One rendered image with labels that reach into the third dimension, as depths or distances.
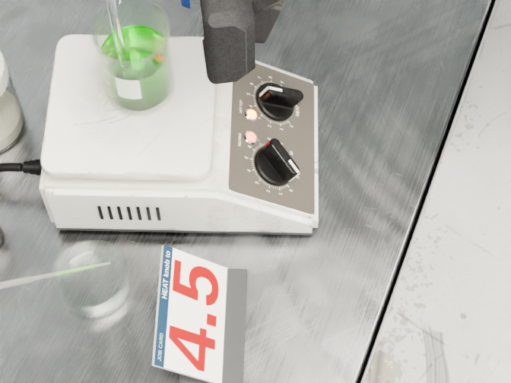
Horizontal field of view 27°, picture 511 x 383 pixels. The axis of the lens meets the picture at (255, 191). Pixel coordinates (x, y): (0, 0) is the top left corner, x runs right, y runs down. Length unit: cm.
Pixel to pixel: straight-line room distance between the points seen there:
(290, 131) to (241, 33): 25
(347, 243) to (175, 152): 16
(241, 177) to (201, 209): 4
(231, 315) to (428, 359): 14
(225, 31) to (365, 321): 30
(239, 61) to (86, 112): 21
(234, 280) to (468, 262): 18
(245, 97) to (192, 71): 5
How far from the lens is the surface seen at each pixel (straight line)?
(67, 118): 77
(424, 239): 82
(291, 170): 77
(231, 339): 77
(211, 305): 77
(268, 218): 78
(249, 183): 76
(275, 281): 79
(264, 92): 79
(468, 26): 93
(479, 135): 87
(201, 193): 75
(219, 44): 57
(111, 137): 76
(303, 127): 82
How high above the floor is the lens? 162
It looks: 61 degrees down
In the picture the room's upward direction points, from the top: straight up
